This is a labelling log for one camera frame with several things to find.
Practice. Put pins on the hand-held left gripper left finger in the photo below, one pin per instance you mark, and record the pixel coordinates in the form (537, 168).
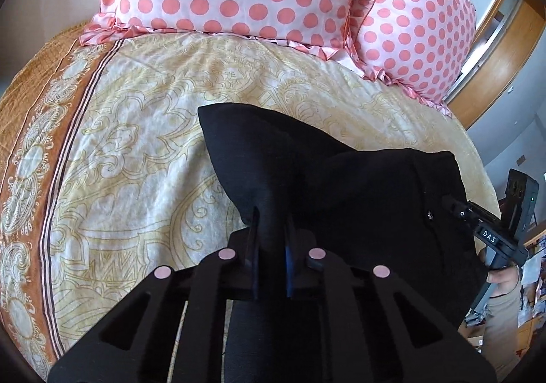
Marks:
(254, 255)

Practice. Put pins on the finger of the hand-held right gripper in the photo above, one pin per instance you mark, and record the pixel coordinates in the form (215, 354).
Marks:
(463, 210)

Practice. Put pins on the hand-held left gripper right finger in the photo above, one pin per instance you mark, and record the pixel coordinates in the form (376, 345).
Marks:
(290, 267)

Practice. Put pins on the black pants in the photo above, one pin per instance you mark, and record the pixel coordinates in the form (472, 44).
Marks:
(341, 195)

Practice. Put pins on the person's right hand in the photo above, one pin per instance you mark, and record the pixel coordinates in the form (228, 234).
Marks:
(503, 278)

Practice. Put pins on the person's beige clothing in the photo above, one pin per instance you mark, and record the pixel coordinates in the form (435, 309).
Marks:
(503, 323)

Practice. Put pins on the yellow patterned bedsheet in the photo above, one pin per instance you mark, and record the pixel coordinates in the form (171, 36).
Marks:
(128, 161)

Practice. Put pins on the wooden bed frame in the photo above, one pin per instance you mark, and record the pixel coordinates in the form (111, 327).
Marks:
(490, 67)

